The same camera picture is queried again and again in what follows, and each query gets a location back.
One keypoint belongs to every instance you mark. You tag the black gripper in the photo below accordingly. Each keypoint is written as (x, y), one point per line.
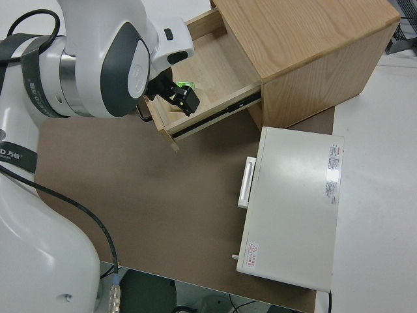
(159, 83)

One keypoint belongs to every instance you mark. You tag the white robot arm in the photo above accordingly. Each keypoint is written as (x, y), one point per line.
(32, 244)

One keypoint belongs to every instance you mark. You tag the small green item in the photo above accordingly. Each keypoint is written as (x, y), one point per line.
(189, 85)

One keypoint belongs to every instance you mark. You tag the brown table mat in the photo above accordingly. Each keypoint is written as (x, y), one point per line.
(146, 195)

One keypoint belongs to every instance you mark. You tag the light wooden cabinet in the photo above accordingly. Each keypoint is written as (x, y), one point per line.
(309, 49)

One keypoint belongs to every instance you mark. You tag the white toaster oven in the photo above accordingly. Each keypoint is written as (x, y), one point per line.
(293, 208)

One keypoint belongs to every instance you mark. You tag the dark background equipment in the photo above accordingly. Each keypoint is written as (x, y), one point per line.
(402, 44)

